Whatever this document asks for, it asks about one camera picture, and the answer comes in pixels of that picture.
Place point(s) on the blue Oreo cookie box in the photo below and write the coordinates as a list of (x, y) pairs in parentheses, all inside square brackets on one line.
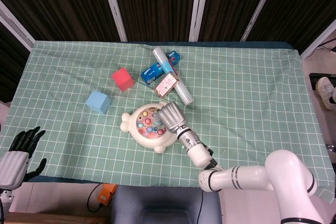
[(151, 75)]

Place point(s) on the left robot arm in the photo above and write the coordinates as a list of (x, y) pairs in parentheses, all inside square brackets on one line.
[(5, 193)]

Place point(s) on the grey padded chair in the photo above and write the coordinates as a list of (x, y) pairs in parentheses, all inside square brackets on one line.
[(165, 205)]

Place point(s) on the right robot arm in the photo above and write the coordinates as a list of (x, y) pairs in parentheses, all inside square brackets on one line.
[(283, 171)]

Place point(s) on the orange device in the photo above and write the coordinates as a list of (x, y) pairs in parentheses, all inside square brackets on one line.
[(106, 195)]

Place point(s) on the wooden board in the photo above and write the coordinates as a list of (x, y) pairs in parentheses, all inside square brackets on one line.
[(52, 218)]

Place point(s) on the blue foam cube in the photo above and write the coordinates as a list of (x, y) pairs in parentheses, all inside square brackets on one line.
[(97, 101)]

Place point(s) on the white sneaker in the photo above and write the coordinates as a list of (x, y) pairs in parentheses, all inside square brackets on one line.
[(325, 93)]

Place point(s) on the clear plastic wrap roll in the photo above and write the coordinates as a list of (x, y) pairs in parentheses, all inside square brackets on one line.
[(164, 62)]

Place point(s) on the green checked tablecloth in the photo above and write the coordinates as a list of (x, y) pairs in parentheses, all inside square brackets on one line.
[(236, 90)]

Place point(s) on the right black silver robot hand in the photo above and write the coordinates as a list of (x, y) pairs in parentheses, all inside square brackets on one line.
[(172, 116)]

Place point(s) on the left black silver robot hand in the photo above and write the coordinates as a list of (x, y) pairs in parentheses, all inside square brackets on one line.
[(13, 166)]

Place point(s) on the pink red snack box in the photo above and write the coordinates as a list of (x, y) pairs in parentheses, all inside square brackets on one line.
[(166, 85)]

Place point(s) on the red foam cube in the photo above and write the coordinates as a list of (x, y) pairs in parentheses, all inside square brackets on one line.
[(123, 79)]

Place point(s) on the white whack-a-mole toy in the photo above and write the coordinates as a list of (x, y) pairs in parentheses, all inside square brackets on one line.
[(147, 141)]

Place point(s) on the white frame post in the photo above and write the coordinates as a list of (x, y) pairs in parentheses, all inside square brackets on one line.
[(15, 27), (113, 6), (258, 9), (198, 6)]

